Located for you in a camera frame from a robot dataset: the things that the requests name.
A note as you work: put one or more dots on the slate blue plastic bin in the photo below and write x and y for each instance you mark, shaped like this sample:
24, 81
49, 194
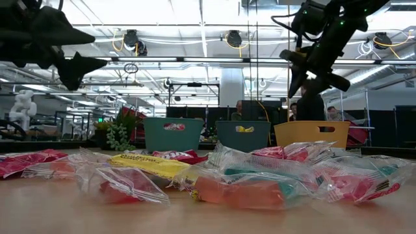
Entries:
243, 143

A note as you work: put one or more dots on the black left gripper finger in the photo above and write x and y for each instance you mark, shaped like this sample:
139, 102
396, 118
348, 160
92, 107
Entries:
61, 31
78, 71

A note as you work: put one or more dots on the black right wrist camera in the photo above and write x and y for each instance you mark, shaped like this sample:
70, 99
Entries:
308, 18

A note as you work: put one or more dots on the potted succulent plant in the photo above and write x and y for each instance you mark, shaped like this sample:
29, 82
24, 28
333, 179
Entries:
122, 130

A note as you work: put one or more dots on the dark monitor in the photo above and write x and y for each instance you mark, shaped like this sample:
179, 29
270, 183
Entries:
260, 110

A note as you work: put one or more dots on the yellow Sour Patch candy bag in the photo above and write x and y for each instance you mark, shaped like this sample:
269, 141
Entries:
244, 129
152, 164

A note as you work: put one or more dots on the black gantry frame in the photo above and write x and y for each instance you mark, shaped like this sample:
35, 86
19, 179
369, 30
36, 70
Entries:
194, 84

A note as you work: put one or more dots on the black workstation frame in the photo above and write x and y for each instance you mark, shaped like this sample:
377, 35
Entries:
74, 125

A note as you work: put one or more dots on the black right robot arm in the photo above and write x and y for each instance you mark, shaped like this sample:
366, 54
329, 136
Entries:
357, 6

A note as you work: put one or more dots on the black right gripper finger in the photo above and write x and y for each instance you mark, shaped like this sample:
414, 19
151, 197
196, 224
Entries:
297, 74
338, 84

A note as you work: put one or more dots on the person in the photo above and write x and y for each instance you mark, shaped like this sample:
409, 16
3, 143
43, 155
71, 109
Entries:
293, 112
310, 109
338, 113
238, 112

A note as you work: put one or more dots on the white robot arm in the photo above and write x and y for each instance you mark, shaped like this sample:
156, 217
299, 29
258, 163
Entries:
22, 107

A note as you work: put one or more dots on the red Skittles candy bag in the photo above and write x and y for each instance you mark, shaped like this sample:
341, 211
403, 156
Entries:
174, 126
26, 161
182, 156
269, 152

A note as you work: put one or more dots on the white pillar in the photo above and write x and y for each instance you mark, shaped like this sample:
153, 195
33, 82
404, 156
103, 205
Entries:
232, 87

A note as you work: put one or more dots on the light teal plastic bin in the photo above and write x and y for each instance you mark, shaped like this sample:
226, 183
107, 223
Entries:
172, 141

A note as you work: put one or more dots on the yellow plastic bin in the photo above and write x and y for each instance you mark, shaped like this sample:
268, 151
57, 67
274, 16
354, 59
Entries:
308, 136

